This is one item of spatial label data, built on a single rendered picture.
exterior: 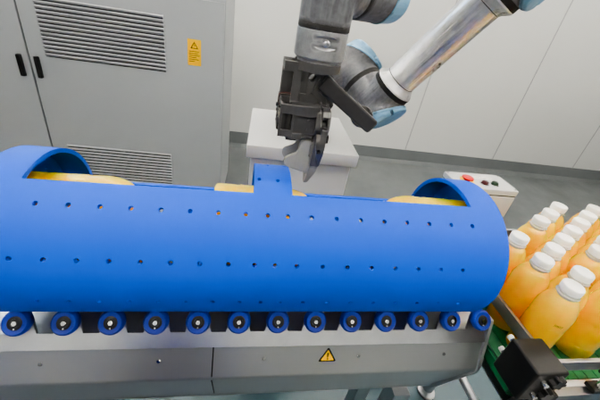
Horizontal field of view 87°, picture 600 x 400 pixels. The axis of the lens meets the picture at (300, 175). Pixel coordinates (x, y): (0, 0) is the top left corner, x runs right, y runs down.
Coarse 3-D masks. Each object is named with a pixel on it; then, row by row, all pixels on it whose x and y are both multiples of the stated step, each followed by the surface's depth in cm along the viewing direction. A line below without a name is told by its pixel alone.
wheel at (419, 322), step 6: (414, 312) 66; (420, 312) 66; (408, 318) 66; (414, 318) 66; (420, 318) 66; (426, 318) 66; (408, 324) 67; (414, 324) 66; (420, 324) 66; (426, 324) 66; (420, 330) 66
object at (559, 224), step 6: (576, 216) 96; (558, 222) 91; (570, 222) 87; (594, 222) 93; (558, 228) 91; (594, 228) 93; (588, 234) 89; (594, 234) 91; (582, 240) 84; (588, 240) 86; (594, 240) 81; (582, 246) 83; (588, 246) 81; (582, 252) 81
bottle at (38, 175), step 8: (32, 176) 52; (40, 176) 52; (48, 176) 52; (56, 176) 53; (64, 176) 53; (72, 176) 53; (80, 176) 54; (88, 176) 54; (96, 176) 54; (104, 176) 55; (112, 176) 56; (128, 184) 55
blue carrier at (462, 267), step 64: (0, 192) 44; (64, 192) 46; (128, 192) 48; (192, 192) 50; (256, 192) 52; (448, 192) 74; (0, 256) 43; (64, 256) 44; (128, 256) 46; (192, 256) 47; (256, 256) 49; (320, 256) 51; (384, 256) 53; (448, 256) 55
